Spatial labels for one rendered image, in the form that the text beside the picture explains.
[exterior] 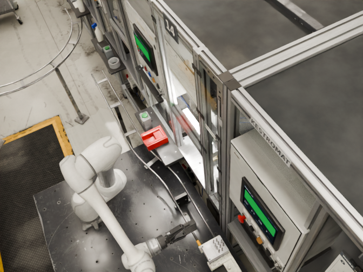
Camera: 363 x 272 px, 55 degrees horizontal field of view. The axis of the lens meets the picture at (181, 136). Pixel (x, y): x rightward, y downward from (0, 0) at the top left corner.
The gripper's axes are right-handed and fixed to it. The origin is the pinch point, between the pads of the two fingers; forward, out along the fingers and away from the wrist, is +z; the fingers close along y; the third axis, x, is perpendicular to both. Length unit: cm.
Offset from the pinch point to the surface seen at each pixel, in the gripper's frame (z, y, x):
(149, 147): 3, -7, 66
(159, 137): 12, -7, 70
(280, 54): 45, 101, 1
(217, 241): 9.7, -9.0, -11.8
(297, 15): 64, 101, 15
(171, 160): 12, -11, 51
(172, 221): -5.2, -33.8, 22.4
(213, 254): 4.1, -9.1, -17.0
